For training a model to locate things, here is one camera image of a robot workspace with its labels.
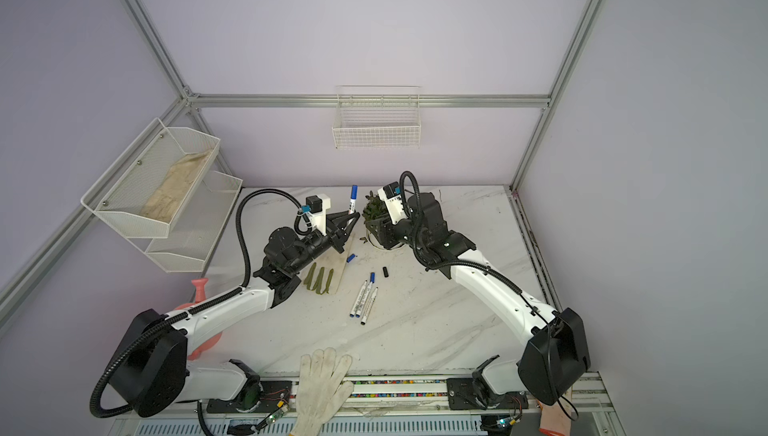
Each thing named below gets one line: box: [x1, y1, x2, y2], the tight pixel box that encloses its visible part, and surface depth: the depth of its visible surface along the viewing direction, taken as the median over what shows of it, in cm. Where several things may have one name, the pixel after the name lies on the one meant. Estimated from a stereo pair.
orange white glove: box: [536, 399, 572, 436], surface depth 70 cm
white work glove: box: [291, 348, 354, 436], surface depth 76 cm
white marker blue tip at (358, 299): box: [349, 279, 368, 318], surface depth 92 cm
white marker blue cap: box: [348, 184, 359, 214], surface depth 72 cm
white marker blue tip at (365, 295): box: [355, 272, 376, 318], surface depth 92 cm
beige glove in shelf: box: [140, 150, 211, 222], surface depth 80 cm
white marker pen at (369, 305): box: [361, 286, 379, 326], surface depth 90 cm
